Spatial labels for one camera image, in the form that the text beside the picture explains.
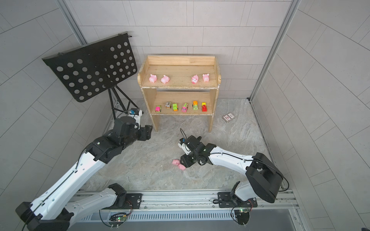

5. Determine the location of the pink toy pig bottom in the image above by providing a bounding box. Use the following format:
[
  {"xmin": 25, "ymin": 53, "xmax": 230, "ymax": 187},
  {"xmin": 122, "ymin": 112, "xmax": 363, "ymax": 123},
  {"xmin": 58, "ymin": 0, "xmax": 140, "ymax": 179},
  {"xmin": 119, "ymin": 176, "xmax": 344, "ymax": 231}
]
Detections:
[{"xmin": 177, "ymin": 164, "xmax": 186, "ymax": 170}]

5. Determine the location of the pink toy pig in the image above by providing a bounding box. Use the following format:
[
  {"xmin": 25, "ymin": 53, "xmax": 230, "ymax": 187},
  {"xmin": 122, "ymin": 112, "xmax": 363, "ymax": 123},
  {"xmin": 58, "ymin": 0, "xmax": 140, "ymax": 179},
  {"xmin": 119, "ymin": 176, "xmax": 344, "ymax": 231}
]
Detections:
[
  {"xmin": 191, "ymin": 75, "xmax": 199, "ymax": 84},
  {"xmin": 172, "ymin": 159, "xmax": 180, "ymax": 166},
  {"xmin": 161, "ymin": 75, "xmax": 170, "ymax": 84},
  {"xmin": 202, "ymin": 73, "xmax": 210, "ymax": 82},
  {"xmin": 177, "ymin": 164, "xmax": 186, "ymax": 170},
  {"xmin": 149, "ymin": 74, "xmax": 158, "ymax": 83}
]

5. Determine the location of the pink green toy car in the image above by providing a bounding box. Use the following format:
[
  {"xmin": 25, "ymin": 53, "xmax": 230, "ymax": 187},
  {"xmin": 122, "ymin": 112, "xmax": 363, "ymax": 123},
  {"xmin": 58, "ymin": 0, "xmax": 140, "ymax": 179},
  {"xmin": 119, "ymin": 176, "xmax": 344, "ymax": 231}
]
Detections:
[{"xmin": 155, "ymin": 105, "xmax": 162, "ymax": 113}]

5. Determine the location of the red yellow toy truck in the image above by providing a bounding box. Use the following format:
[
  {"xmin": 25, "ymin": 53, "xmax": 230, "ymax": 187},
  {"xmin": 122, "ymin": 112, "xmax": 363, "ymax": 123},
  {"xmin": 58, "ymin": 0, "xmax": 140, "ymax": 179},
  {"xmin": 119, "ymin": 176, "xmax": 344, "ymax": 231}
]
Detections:
[{"xmin": 201, "ymin": 102, "xmax": 207, "ymax": 112}]

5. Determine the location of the orange green mixer truck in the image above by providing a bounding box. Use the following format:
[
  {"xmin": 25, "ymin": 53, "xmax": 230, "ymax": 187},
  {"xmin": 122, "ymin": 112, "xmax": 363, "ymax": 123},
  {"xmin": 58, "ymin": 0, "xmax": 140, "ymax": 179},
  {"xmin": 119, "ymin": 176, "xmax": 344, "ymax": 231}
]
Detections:
[{"xmin": 192, "ymin": 101, "xmax": 198, "ymax": 110}]

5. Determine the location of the pink green block toy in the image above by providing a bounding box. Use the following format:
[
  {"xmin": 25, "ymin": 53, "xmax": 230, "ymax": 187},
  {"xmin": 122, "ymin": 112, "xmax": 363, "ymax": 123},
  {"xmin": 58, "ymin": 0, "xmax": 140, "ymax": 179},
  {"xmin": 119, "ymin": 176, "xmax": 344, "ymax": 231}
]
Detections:
[{"xmin": 181, "ymin": 103, "xmax": 188, "ymax": 113}]

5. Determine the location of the pink toy pig top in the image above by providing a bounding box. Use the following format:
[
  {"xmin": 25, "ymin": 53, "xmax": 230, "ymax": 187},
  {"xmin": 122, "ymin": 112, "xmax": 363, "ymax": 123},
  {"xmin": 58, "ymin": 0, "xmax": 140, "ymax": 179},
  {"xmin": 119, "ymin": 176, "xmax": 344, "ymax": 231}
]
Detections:
[{"xmin": 149, "ymin": 74, "xmax": 158, "ymax": 83}]

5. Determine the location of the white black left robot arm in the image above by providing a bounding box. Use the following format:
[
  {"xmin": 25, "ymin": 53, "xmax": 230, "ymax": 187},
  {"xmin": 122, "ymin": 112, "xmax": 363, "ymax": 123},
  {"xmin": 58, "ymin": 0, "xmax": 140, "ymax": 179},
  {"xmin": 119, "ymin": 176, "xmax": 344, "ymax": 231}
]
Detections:
[{"xmin": 15, "ymin": 115, "xmax": 153, "ymax": 231}]

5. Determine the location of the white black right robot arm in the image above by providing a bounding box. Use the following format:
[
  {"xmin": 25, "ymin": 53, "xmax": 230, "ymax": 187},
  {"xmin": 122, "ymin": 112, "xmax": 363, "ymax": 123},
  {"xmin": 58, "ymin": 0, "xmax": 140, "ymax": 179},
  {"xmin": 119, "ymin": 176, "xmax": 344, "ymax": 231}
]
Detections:
[{"xmin": 178, "ymin": 136, "xmax": 285, "ymax": 207}]

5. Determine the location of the small card box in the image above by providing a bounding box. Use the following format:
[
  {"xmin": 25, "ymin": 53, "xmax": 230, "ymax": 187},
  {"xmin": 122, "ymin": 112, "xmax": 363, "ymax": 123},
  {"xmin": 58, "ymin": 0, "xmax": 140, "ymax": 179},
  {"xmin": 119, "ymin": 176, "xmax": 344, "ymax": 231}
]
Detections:
[{"xmin": 222, "ymin": 113, "xmax": 236, "ymax": 123}]

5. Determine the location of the wooden two-tier shelf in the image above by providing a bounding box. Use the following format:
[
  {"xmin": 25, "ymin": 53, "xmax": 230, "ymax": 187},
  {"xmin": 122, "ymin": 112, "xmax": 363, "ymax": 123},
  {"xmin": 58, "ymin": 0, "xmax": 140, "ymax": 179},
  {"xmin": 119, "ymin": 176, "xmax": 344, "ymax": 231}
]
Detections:
[{"xmin": 137, "ymin": 55, "xmax": 222, "ymax": 131}]

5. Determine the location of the black perforated music stand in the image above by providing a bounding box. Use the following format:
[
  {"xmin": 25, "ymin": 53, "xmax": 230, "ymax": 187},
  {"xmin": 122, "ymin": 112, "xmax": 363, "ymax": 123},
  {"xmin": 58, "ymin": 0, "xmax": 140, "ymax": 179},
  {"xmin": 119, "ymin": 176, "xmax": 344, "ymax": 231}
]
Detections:
[{"xmin": 43, "ymin": 32, "xmax": 138, "ymax": 115}]

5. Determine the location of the right controller board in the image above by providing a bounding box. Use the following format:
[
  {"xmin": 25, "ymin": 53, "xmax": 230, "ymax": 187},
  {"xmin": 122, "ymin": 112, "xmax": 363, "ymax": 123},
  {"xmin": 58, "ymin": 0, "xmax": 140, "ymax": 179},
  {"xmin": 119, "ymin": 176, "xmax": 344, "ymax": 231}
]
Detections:
[{"xmin": 234, "ymin": 210, "xmax": 250, "ymax": 225}]

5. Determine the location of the controller board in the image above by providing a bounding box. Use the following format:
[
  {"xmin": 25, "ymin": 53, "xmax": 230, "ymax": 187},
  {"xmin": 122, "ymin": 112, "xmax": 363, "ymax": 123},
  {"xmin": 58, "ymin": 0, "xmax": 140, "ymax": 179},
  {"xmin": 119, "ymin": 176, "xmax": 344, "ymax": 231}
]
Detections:
[
  {"xmin": 109, "ymin": 212, "xmax": 128, "ymax": 223},
  {"xmin": 234, "ymin": 210, "xmax": 250, "ymax": 225}
]

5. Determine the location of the left controller board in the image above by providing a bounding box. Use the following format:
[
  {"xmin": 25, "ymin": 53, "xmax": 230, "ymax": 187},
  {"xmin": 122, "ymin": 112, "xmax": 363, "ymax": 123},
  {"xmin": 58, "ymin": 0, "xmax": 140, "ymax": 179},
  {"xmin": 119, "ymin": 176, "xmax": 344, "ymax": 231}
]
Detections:
[{"xmin": 109, "ymin": 212, "xmax": 128, "ymax": 223}]

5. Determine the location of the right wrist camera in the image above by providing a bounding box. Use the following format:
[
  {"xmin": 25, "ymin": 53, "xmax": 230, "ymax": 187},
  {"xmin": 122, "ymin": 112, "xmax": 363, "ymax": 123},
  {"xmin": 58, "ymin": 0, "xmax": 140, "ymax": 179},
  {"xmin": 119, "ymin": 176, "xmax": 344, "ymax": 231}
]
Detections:
[{"xmin": 178, "ymin": 138, "xmax": 191, "ymax": 155}]

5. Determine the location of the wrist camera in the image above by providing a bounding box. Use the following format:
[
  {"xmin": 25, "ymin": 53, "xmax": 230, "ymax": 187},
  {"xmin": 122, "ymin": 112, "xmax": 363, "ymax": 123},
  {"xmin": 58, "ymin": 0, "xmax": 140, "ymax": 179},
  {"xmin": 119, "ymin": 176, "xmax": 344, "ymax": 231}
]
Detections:
[
  {"xmin": 127, "ymin": 108, "xmax": 143, "ymax": 128},
  {"xmin": 178, "ymin": 138, "xmax": 191, "ymax": 155}
]

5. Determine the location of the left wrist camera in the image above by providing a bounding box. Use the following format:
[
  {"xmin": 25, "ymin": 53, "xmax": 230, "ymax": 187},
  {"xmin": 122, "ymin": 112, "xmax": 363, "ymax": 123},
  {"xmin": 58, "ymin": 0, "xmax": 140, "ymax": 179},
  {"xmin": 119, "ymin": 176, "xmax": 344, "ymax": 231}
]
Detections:
[{"xmin": 127, "ymin": 108, "xmax": 143, "ymax": 128}]

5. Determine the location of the aluminium mounting rail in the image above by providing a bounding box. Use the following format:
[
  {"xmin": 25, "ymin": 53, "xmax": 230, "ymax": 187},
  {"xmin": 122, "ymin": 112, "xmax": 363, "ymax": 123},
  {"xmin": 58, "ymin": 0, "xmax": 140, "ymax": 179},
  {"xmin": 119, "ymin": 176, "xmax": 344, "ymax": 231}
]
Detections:
[{"xmin": 89, "ymin": 190, "xmax": 299, "ymax": 214}]

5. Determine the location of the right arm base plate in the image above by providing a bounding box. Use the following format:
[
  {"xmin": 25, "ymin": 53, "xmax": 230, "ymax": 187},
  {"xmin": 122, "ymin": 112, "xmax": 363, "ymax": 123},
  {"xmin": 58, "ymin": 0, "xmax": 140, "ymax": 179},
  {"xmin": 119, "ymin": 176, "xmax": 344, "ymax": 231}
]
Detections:
[{"xmin": 213, "ymin": 192, "xmax": 258, "ymax": 208}]

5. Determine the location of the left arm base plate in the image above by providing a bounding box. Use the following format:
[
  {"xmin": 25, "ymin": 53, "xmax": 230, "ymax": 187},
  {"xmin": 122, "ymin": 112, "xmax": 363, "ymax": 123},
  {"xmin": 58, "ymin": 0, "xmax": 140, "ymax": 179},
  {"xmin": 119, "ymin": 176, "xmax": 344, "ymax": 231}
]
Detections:
[{"xmin": 104, "ymin": 193, "xmax": 143, "ymax": 209}]

